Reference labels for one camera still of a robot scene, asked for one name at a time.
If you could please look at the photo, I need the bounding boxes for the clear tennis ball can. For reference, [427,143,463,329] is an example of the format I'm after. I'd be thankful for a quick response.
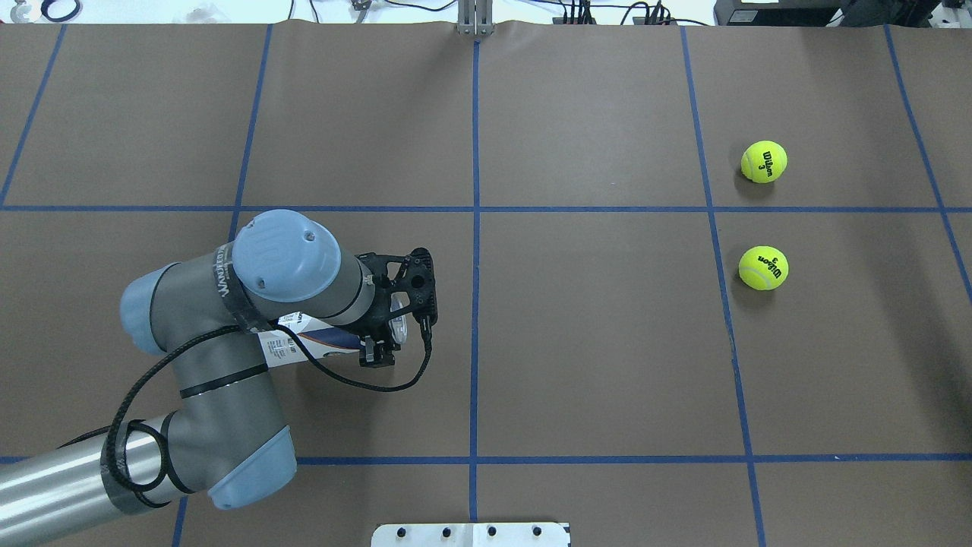
[243,294,411,368]

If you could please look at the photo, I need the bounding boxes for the background cables on desk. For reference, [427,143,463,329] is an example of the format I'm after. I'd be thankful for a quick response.
[551,0,715,27]

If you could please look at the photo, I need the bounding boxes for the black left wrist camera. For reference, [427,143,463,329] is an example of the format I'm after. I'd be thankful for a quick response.
[406,247,438,331]

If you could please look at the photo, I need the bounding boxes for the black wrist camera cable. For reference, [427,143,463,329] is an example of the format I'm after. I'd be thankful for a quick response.
[57,315,434,495]

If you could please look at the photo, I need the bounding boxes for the silver camera post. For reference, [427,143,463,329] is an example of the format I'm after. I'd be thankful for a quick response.
[456,0,495,37]

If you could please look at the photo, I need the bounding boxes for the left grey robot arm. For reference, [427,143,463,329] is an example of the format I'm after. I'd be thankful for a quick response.
[2,209,437,546]

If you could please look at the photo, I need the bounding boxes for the black box on desk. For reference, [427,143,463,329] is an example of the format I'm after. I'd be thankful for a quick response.
[712,1,841,27]

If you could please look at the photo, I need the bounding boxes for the white metal base plate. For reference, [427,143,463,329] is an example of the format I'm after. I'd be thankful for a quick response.
[371,522,572,546]

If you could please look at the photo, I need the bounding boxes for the yellow tennis ball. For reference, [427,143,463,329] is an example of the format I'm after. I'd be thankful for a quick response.
[738,245,791,291]
[740,140,789,184]

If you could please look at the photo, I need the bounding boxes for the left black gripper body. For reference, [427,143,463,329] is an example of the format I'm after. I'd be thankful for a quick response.
[357,253,409,349]

